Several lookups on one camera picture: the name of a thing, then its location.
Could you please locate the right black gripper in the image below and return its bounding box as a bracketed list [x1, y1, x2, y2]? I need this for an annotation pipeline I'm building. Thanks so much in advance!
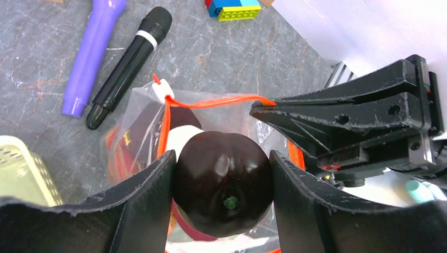
[250, 54, 446, 189]

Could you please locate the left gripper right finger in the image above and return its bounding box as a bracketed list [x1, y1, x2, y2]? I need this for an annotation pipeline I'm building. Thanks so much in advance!
[270, 150, 446, 252]

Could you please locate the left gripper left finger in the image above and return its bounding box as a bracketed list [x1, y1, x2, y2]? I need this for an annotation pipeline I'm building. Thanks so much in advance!
[1, 151, 176, 252]

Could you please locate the dark purple toy mangosteen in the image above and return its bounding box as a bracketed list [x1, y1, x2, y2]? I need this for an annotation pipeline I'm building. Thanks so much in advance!
[173, 131, 273, 237]

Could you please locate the clear orange zip top bag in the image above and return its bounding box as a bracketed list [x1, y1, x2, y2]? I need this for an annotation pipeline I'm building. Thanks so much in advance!
[105, 77, 305, 252]

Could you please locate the light green plastic basket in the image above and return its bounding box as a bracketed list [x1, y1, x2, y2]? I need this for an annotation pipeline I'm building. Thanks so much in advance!
[1, 135, 64, 207]

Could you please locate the white toy mushroom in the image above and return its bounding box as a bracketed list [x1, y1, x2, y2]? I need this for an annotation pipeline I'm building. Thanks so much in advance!
[166, 125, 203, 161]

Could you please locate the multicolour brick stack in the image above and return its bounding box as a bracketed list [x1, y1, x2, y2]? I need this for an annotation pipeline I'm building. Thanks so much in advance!
[204, 0, 261, 22]

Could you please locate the black microphone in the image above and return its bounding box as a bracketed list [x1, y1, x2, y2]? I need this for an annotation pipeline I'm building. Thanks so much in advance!
[85, 6, 172, 130]

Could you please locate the purple flashlight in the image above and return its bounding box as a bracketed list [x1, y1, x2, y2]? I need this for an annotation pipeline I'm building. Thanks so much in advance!
[61, 0, 127, 118]

